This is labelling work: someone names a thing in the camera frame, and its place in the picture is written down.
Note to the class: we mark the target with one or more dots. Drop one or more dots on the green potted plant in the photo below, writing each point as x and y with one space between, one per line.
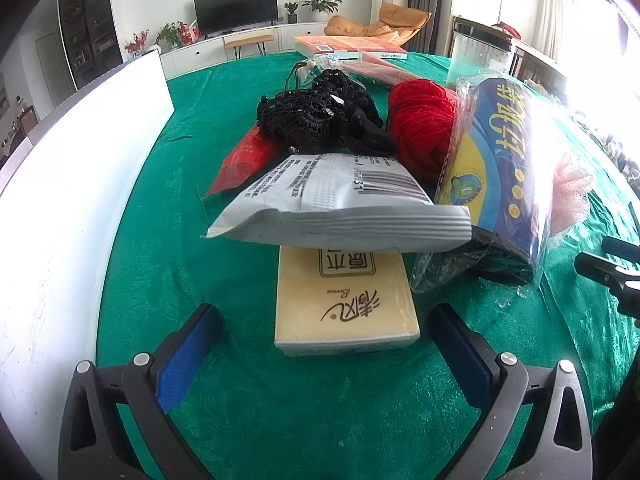
170 35

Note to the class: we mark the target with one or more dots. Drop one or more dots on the white television cabinet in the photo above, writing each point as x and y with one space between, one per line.
200 57

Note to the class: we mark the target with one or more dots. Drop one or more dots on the black crochet cloth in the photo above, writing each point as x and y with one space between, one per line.
310 110

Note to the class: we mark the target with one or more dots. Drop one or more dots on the wooden bench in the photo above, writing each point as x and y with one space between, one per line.
247 40

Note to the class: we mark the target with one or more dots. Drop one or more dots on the pink mesh sponge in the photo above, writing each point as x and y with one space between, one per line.
570 185

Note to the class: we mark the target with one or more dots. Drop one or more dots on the white door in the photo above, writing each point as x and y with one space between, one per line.
46 70

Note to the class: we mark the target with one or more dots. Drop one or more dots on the black television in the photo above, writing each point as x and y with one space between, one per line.
235 7

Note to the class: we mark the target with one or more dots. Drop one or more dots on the clear bag of wooden sticks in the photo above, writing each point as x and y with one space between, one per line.
312 67

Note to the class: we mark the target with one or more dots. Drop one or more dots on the orange lounge chair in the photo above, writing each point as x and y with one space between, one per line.
395 17

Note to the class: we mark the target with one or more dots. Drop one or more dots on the red plastic packet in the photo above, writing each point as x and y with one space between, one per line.
245 160

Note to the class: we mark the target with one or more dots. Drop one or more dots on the red flowers in white vase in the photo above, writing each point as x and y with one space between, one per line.
136 45

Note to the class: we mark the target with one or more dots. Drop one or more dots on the orange book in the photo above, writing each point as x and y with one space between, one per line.
345 42

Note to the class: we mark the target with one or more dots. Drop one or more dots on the clear plastic jar black lid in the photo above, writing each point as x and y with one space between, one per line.
475 50

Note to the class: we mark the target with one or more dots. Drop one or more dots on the yellow tissue pack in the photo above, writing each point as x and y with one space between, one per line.
345 310

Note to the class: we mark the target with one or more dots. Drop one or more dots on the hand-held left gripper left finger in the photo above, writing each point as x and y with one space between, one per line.
187 355

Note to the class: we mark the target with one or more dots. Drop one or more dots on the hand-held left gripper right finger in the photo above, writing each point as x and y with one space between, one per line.
462 355

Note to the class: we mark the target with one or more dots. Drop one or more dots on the red gift box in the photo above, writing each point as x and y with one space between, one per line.
190 35

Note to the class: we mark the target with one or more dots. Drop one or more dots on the red yarn ball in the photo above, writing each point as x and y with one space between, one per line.
420 120

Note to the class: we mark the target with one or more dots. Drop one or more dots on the small potted plant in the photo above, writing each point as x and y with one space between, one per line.
291 10

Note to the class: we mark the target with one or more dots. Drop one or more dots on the dark glass cabinet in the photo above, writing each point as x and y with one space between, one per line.
92 20

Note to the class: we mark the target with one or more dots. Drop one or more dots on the black fabric pouch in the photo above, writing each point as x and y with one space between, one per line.
370 137

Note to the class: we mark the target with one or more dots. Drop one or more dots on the pink cloth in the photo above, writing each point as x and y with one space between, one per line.
380 72

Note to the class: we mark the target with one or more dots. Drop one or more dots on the white board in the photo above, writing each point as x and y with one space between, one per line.
75 185

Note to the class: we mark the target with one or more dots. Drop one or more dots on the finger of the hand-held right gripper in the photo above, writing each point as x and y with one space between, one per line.
622 247
600 267

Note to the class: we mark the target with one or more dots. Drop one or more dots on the grey white plastic packet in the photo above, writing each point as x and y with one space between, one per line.
325 195

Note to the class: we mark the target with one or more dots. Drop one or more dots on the large leafy potted plant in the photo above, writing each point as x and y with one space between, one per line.
320 5

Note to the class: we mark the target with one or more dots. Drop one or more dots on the blue yellow packet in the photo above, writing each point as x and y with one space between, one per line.
500 160

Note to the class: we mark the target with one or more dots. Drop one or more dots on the green tablecloth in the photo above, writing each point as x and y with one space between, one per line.
210 270

